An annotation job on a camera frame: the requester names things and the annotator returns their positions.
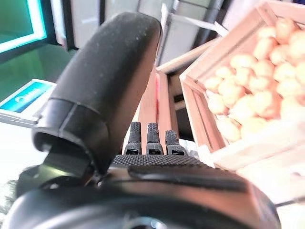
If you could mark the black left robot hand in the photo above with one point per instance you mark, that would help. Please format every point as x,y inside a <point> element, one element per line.
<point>107,83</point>

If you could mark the wooden display shelf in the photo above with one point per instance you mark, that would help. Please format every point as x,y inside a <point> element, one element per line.
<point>164,107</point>

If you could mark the blue white sign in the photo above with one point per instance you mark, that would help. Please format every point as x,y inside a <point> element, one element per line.
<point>26,97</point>

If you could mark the wooden crate with potatoes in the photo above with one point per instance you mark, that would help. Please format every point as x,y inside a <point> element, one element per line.
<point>197,112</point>

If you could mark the grey metal cabinet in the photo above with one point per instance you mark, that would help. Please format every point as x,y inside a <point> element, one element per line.
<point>186,23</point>

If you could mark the brown potato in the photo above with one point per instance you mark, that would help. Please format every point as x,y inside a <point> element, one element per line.
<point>259,83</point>
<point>264,69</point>
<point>297,47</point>
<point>243,60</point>
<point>284,71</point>
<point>224,71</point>
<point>267,103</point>
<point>289,87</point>
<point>284,28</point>
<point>245,108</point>
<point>265,32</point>
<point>241,76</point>
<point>228,130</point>
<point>216,105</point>
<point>232,91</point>
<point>253,126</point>
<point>277,53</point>
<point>264,47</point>
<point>213,83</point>

